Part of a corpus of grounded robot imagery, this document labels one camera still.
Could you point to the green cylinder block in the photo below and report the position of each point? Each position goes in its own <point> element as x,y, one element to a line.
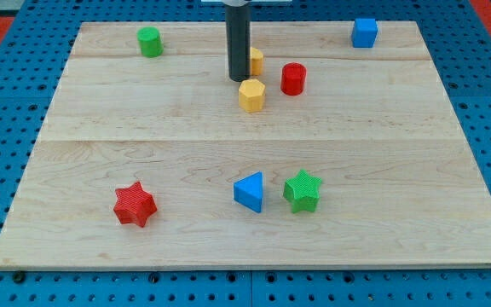
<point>150,41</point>

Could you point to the blue triangle block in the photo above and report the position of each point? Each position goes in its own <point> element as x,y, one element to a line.
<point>248,192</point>

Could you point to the yellow block behind tool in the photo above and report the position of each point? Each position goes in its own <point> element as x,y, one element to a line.
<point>256,61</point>

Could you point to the blue cube block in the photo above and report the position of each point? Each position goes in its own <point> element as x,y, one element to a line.
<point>364,33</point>

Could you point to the yellow hexagon block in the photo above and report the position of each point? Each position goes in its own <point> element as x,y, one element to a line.
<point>252,95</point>

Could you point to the red cylinder block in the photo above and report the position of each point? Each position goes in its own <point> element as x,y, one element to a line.
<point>293,78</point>

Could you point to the green star block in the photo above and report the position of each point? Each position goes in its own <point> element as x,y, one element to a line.
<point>302,192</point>

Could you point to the red star block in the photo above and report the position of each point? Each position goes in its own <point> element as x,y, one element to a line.
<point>134,205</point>

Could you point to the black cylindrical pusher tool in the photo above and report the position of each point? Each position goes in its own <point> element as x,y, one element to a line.
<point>237,21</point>

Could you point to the wooden board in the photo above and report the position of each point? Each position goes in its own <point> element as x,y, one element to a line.
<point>400,186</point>

